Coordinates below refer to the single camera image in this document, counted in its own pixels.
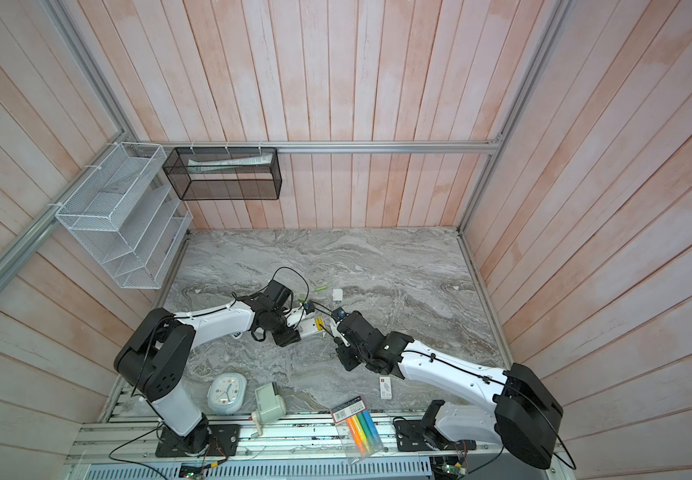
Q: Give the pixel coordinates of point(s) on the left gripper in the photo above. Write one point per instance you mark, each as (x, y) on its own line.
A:
(287, 337)

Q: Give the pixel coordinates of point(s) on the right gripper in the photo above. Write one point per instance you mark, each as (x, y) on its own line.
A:
(342, 349)

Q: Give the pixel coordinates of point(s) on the white air conditioner remote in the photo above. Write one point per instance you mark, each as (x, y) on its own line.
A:
(309, 327)

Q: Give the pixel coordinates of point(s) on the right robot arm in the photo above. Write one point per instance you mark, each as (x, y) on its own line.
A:
(510, 407)

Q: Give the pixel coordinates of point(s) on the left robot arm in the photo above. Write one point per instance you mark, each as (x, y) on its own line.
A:
(155, 357)

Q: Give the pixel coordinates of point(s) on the pale green alarm clock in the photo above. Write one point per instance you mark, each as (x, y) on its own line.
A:
(226, 394)

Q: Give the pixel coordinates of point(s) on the pack of coloured markers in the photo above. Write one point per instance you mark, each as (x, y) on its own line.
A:
(356, 430)

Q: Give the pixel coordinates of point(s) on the paper in black basket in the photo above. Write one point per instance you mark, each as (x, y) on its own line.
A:
(243, 165)

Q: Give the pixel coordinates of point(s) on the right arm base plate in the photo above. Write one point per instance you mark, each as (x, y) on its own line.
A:
(416, 436)

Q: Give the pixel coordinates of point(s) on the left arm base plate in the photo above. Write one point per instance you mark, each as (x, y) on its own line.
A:
(212, 440)

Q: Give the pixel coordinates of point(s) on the black wire mesh basket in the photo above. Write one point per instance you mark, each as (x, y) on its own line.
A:
(202, 187)

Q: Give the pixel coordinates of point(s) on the white wire mesh shelf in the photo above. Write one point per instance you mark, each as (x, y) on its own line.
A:
(131, 223)

